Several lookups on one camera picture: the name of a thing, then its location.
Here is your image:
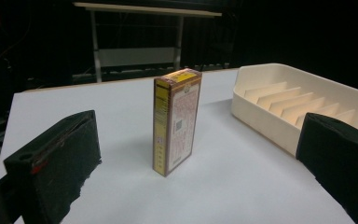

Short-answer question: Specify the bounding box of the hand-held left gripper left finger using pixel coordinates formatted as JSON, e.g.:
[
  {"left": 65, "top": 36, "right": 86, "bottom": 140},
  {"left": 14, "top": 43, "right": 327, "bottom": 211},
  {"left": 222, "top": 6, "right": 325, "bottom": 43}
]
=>
[{"left": 3, "top": 109, "right": 103, "bottom": 224}]

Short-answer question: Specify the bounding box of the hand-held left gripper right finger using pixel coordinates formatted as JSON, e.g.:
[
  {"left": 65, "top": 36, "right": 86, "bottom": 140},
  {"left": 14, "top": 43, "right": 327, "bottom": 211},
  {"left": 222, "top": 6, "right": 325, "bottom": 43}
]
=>
[{"left": 295, "top": 112, "right": 358, "bottom": 224}]

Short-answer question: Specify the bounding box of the cream slotted organizer tray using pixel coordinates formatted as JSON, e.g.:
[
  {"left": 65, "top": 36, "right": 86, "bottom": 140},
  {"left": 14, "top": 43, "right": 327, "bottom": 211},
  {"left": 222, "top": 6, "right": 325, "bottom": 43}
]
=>
[{"left": 230, "top": 63, "right": 358, "bottom": 157}]

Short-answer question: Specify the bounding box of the yellow and brown carton box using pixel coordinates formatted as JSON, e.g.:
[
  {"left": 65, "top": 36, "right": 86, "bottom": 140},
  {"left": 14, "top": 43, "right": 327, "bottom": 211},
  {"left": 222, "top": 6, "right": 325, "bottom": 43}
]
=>
[{"left": 152, "top": 68, "right": 203, "bottom": 177}]

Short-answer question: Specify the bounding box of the white background table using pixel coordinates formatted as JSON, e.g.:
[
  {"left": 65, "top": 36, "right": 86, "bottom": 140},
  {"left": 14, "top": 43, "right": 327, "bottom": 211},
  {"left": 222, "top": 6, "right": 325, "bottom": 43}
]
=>
[{"left": 73, "top": 1, "right": 223, "bottom": 84}]

